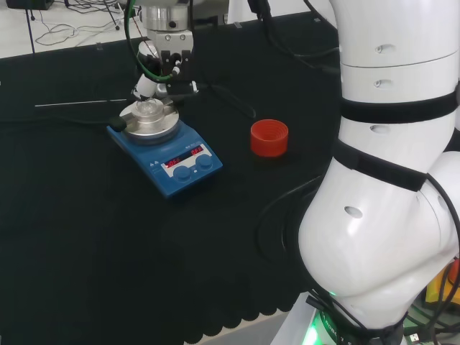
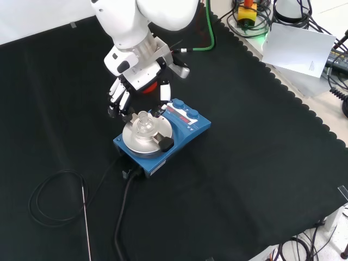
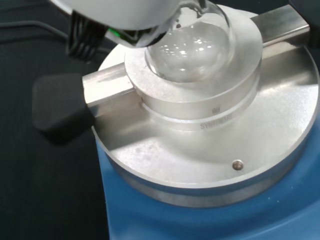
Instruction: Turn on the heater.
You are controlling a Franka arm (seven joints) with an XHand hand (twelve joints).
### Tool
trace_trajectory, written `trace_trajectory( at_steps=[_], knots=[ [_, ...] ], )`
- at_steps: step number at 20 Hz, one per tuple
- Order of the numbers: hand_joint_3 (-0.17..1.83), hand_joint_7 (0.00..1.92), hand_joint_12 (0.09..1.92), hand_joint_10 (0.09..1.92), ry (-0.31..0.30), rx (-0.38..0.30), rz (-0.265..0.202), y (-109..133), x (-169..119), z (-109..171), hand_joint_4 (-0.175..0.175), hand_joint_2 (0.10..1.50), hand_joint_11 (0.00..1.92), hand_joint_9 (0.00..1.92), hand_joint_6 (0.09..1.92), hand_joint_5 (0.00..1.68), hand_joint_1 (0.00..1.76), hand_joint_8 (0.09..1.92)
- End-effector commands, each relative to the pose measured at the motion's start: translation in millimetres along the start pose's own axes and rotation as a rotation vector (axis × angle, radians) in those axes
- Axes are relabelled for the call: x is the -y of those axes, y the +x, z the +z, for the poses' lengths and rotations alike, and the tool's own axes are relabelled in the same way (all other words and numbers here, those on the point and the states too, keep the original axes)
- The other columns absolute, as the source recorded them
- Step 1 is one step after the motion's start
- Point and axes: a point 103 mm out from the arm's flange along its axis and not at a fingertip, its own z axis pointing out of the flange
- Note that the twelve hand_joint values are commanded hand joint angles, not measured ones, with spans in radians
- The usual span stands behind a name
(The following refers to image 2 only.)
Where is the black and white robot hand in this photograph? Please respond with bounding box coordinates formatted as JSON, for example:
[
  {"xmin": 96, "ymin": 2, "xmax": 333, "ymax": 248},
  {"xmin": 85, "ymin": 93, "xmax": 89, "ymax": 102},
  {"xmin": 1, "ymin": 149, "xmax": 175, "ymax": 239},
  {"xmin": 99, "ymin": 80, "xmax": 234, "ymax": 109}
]
[{"xmin": 104, "ymin": 46, "xmax": 175, "ymax": 122}]

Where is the heater with blue base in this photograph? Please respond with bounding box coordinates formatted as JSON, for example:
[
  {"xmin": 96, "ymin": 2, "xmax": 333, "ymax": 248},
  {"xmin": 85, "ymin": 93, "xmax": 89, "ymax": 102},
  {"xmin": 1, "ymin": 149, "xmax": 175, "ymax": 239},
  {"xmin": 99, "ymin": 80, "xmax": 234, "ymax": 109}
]
[{"xmin": 113, "ymin": 98, "xmax": 212, "ymax": 179}]

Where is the orange flask stand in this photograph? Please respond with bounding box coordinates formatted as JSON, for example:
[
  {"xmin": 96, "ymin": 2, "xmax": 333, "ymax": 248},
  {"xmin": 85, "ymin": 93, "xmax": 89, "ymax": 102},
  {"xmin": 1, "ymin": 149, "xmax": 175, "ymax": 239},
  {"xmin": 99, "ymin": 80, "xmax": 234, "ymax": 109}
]
[{"xmin": 142, "ymin": 81, "xmax": 158, "ymax": 95}]

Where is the clear round-bottom flask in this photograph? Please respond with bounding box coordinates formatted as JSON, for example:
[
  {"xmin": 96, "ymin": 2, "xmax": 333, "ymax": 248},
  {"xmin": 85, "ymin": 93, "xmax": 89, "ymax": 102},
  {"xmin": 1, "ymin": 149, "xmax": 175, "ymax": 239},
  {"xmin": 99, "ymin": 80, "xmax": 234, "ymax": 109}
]
[{"xmin": 134, "ymin": 110, "xmax": 154, "ymax": 137}]

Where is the yellow stop button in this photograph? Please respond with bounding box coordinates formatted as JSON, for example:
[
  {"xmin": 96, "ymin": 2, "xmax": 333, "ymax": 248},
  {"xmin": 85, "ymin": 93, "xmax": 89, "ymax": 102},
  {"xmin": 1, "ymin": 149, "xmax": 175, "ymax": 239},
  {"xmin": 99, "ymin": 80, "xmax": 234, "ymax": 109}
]
[{"xmin": 237, "ymin": 0, "xmax": 258, "ymax": 28}]

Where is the black cloth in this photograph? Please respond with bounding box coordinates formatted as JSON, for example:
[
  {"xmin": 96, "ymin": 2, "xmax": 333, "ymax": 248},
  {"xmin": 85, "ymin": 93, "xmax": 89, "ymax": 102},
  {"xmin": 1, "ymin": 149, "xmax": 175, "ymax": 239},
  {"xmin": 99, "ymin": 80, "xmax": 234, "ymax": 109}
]
[{"xmin": 0, "ymin": 4, "xmax": 348, "ymax": 261}]

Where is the white paper sheet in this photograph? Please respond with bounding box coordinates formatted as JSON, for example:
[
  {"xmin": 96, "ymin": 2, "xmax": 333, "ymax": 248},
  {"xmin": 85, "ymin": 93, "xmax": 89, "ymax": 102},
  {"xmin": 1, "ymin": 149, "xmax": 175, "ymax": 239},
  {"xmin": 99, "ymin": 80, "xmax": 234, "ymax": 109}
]
[{"xmin": 262, "ymin": 22, "xmax": 337, "ymax": 79}]

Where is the white round device base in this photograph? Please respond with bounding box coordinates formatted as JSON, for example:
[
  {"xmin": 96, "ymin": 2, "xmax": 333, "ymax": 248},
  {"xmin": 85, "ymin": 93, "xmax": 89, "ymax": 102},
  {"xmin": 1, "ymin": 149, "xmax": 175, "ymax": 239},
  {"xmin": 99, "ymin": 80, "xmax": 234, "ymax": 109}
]
[{"xmin": 272, "ymin": 0, "xmax": 312, "ymax": 24}]

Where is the pale grey board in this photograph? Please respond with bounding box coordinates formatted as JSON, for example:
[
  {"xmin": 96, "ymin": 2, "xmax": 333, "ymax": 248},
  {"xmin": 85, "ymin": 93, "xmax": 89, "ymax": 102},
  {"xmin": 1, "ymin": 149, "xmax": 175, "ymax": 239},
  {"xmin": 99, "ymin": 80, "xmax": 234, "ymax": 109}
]
[{"xmin": 271, "ymin": 64, "xmax": 331, "ymax": 98}]

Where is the black power adapter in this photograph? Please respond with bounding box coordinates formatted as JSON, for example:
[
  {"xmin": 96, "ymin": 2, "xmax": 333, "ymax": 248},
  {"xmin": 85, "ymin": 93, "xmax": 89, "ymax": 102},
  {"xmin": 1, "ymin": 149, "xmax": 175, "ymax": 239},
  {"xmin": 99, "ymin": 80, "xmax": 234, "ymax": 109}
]
[{"xmin": 325, "ymin": 48, "xmax": 348, "ymax": 74}]

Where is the clear tape piece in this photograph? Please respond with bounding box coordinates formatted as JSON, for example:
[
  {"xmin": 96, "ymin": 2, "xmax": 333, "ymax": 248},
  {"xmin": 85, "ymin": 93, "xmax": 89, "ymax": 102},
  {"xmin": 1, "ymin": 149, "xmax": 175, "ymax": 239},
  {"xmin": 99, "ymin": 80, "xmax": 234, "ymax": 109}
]
[{"xmin": 337, "ymin": 184, "xmax": 348, "ymax": 202}]

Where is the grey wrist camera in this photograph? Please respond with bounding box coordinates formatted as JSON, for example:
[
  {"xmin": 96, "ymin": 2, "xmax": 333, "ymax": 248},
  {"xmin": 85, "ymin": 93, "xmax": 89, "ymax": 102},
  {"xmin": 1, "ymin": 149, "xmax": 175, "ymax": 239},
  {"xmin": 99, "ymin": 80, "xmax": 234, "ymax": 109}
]
[{"xmin": 170, "ymin": 63, "xmax": 190, "ymax": 79}]

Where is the green cable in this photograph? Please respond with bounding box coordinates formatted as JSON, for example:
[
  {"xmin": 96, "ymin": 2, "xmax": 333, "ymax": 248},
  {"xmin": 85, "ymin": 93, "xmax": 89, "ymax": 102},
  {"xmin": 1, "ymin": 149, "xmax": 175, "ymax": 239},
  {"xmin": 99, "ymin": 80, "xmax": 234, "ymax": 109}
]
[{"xmin": 173, "ymin": 0, "xmax": 216, "ymax": 54}]

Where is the thick black power cable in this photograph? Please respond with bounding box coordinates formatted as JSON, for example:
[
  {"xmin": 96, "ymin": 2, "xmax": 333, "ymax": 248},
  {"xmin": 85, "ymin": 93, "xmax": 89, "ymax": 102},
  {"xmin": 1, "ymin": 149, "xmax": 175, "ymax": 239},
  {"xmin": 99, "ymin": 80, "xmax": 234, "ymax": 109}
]
[{"xmin": 114, "ymin": 168, "xmax": 144, "ymax": 261}]

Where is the steel probe with black cable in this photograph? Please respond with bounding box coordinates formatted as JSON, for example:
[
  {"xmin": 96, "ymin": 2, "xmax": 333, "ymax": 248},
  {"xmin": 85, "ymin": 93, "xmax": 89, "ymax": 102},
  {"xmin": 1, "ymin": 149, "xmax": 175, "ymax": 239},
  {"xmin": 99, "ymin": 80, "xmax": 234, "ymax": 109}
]
[{"xmin": 28, "ymin": 159, "xmax": 120, "ymax": 261}]

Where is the black coiled cable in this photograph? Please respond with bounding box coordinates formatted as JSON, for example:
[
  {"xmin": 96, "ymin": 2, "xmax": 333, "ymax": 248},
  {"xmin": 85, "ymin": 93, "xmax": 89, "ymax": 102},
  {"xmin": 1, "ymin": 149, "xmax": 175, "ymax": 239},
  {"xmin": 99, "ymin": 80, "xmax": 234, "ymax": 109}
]
[{"xmin": 329, "ymin": 86, "xmax": 348, "ymax": 118}]

